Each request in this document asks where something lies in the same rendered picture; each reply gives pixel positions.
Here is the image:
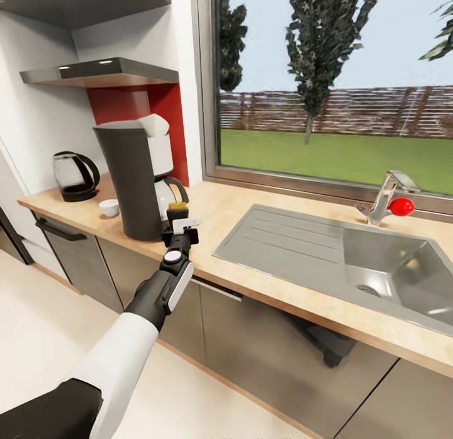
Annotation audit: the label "coffee cup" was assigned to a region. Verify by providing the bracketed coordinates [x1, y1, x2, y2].
[99, 199, 120, 217]

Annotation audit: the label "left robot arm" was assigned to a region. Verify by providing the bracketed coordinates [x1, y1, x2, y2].
[0, 217, 203, 439]

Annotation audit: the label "bottle of coffee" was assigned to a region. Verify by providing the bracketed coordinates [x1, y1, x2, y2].
[166, 202, 189, 231]

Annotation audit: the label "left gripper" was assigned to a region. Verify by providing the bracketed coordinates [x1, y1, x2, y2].
[161, 226, 199, 249]

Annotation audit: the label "electric kettle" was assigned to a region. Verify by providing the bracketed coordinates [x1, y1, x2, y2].
[53, 151, 100, 202]

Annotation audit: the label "paper coffee filter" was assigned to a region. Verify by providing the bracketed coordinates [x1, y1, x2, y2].
[139, 114, 169, 138]

